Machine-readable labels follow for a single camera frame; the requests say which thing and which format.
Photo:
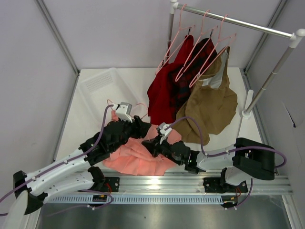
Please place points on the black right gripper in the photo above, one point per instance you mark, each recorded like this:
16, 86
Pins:
158, 146

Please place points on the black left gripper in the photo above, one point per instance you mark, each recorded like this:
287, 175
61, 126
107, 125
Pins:
136, 124

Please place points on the pink pleated skirt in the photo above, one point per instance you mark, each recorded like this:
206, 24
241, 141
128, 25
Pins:
133, 158

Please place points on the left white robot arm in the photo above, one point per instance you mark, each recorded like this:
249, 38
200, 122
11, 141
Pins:
76, 172

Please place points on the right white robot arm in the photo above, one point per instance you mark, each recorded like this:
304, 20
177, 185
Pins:
241, 161

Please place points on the tan brown skirt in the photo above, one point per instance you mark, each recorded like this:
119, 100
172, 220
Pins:
212, 104

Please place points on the pink hanger with tan skirt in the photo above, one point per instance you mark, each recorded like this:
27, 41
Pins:
214, 53

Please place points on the red black plaid skirt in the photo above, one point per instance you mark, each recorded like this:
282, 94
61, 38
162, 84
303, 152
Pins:
190, 68

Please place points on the pink hanger with red skirt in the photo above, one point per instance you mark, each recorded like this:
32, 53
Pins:
174, 42

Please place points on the white perforated plastic basket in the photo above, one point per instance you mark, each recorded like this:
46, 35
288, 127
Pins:
96, 86

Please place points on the white metal clothes rack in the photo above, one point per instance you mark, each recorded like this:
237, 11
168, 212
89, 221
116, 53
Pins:
249, 120

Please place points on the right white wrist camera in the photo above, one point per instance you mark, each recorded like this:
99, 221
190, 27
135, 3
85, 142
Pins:
163, 131

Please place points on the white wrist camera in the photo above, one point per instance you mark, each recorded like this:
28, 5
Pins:
163, 131
122, 112

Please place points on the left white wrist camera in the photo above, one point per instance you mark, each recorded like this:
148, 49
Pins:
122, 112

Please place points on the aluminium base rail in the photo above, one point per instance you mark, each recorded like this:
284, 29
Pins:
177, 182

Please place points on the white slotted cable duct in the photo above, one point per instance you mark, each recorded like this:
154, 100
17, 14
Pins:
144, 199

